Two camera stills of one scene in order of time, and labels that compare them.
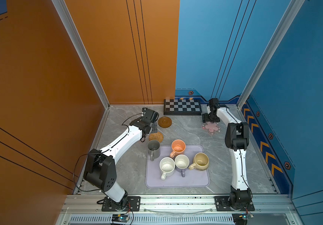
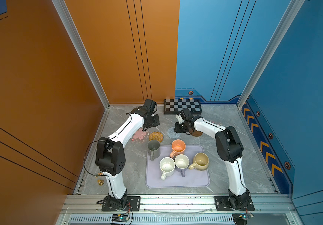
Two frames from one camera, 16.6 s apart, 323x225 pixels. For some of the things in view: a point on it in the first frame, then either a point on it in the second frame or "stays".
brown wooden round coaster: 165,122 -> 196,133
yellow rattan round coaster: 158,136 stays
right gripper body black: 209,117 -> 180,128
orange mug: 178,146 stays
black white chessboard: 182,107 stays
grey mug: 154,149 stays
